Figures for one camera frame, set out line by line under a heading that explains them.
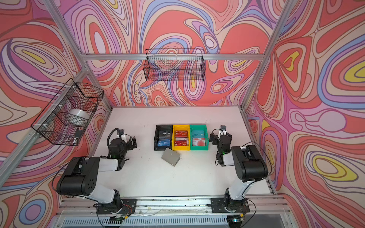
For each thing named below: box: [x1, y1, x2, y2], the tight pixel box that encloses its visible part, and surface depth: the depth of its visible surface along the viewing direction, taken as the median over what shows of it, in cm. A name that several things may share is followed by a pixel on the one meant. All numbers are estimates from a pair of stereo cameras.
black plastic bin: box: [153, 124, 173, 151], surface depth 101 cm
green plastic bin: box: [189, 124, 209, 151], surface depth 99 cm
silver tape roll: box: [66, 108, 91, 126], surface depth 74 cm
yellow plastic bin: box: [172, 124, 191, 151], surface depth 100 cm
